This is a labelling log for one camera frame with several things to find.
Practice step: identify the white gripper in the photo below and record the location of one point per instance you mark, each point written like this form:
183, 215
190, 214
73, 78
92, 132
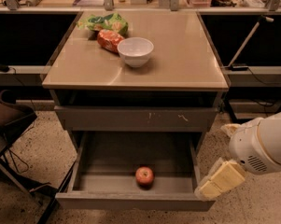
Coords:
247, 147

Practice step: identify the red apple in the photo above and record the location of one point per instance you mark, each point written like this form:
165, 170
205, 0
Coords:
144, 176

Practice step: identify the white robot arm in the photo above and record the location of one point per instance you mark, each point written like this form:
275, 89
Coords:
255, 147

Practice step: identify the grey drawer cabinet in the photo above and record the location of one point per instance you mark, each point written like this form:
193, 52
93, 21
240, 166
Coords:
183, 71

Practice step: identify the open middle drawer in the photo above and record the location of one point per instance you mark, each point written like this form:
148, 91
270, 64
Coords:
104, 173

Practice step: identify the closed top drawer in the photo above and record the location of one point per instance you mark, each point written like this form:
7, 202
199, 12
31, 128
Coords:
135, 119

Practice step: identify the white pole stand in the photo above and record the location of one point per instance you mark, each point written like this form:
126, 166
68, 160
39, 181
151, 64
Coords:
242, 67

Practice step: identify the white bowl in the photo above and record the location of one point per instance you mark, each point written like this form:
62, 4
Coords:
135, 51

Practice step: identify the orange snack bag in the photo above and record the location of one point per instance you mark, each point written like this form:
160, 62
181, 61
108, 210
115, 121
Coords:
109, 40

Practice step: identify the green chip bag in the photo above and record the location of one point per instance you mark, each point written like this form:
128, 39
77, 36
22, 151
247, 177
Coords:
112, 22

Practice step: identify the brown office chair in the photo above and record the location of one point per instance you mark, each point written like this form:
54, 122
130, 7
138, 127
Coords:
14, 121

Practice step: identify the black power adapter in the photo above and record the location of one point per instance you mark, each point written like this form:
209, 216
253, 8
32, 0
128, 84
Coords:
4, 68

